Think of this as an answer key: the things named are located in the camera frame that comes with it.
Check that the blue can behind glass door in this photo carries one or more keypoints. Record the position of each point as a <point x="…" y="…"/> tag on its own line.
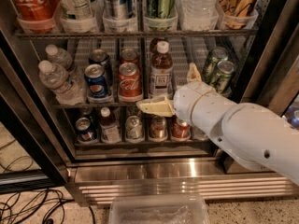
<point x="292" y="116"/>

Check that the yellow can top shelf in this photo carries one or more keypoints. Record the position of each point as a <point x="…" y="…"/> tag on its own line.
<point x="237" y="11"/>

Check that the brown bottle behind tea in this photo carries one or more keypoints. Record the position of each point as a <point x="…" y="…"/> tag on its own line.
<point x="153" y="43"/>

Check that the white green can bottom shelf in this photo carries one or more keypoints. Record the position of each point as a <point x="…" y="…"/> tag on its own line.
<point x="133" y="129"/>

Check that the silver blue can top shelf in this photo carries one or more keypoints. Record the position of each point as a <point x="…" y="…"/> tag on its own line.
<point x="119" y="9"/>

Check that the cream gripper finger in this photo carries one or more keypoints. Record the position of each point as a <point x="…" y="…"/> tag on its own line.
<point x="193" y="73"/>
<point x="160" y="106"/>

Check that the red coca-cola can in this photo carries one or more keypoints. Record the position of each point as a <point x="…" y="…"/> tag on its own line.
<point x="129" y="55"/>
<point x="130" y="87"/>

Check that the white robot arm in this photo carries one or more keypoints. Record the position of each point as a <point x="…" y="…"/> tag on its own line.
<point x="251" y="134"/>

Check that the blue Pepsi can front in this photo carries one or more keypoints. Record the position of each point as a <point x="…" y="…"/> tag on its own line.
<point x="99" y="91"/>

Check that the blue Pepsi can bottom shelf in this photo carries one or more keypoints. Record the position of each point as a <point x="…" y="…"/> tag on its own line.
<point x="86" y="131"/>

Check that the dark Pepsi can rear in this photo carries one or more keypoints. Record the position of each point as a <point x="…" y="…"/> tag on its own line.
<point x="101" y="57"/>

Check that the empty white shelf tray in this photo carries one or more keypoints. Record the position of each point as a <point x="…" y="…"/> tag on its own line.
<point x="185" y="50"/>

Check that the clear water bottle rear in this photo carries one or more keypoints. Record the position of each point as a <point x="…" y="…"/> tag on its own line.
<point x="61" y="57"/>

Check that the red can bottom shelf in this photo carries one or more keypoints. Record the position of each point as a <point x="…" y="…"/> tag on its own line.
<point x="180" y="129"/>

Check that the red Coca-Cola can front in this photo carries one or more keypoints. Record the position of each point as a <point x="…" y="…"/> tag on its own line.
<point x="130" y="87"/>

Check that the green can rear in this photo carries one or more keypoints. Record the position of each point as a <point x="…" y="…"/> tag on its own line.
<point x="214" y="56"/>

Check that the stainless steel fridge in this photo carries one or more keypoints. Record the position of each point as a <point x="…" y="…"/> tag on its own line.
<point x="263" y="52"/>

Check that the clear plastic bin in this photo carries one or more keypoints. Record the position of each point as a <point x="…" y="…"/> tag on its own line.
<point x="159" y="209"/>

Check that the green can top shelf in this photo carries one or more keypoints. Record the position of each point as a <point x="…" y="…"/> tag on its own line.
<point x="161" y="9"/>

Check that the small tea bottle bottom shelf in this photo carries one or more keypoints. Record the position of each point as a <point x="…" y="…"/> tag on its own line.
<point x="109" y="126"/>

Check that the brown tea bottle white cap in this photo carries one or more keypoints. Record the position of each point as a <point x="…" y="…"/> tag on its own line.
<point x="161" y="67"/>

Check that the large Coca-Cola bottle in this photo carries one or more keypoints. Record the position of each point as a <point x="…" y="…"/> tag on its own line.
<point x="38" y="11"/>

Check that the red Coca-Cola can rear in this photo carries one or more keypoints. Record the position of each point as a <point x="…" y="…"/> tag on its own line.
<point x="129" y="55"/>

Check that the clear water bottle front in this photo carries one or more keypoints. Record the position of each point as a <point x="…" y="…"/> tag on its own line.
<point x="55" y="77"/>

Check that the clear water bottle top shelf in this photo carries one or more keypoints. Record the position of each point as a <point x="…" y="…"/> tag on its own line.
<point x="197" y="15"/>

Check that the bronze can bottom shelf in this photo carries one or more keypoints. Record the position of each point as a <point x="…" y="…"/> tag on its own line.
<point x="157" y="129"/>

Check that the green can front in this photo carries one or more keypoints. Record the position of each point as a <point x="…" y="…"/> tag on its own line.
<point x="222" y="75"/>

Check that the green label soda bottle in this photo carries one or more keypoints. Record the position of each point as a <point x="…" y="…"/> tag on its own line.
<point x="78" y="10"/>

